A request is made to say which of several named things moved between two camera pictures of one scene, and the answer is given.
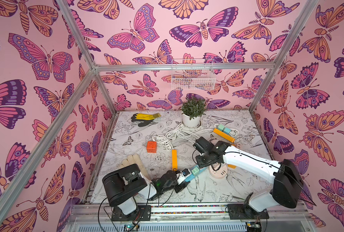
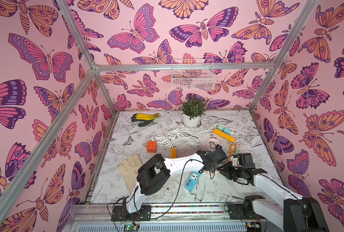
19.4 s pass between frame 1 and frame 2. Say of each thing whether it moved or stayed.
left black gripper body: moved
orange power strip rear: stayed
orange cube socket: stayed
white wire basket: stayed
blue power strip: moved
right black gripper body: moved
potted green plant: stayed
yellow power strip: stayed
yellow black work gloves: stayed
